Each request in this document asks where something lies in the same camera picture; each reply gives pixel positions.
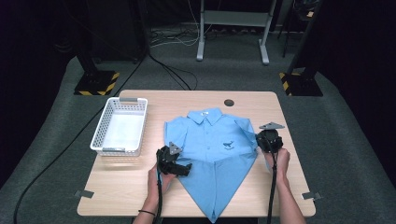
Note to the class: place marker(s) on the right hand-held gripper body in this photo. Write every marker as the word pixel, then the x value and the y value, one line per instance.
pixel 271 140

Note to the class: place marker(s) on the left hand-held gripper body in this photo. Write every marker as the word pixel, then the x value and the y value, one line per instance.
pixel 168 161

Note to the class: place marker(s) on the light blue shirt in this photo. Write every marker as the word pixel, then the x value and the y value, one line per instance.
pixel 214 155

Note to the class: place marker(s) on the person's right hand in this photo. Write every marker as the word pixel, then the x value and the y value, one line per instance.
pixel 281 161

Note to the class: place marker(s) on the person's left hand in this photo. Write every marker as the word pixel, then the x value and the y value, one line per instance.
pixel 152 183

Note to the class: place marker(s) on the black wristband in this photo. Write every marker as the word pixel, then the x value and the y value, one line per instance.
pixel 147 212

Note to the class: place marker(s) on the white plastic basket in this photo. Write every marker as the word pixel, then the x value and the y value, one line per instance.
pixel 123 130

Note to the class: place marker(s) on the black stand with striped base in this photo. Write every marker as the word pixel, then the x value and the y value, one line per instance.
pixel 300 84
pixel 96 82

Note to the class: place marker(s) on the grey tape piece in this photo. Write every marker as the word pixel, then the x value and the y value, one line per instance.
pixel 84 193
pixel 311 195

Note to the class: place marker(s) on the small tan object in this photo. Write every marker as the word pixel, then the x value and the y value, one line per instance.
pixel 310 14

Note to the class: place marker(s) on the dark cabinet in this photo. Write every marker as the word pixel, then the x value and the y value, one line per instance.
pixel 121 31

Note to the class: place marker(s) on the grey metal desk frame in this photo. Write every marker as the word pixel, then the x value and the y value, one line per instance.
pixel 233 18

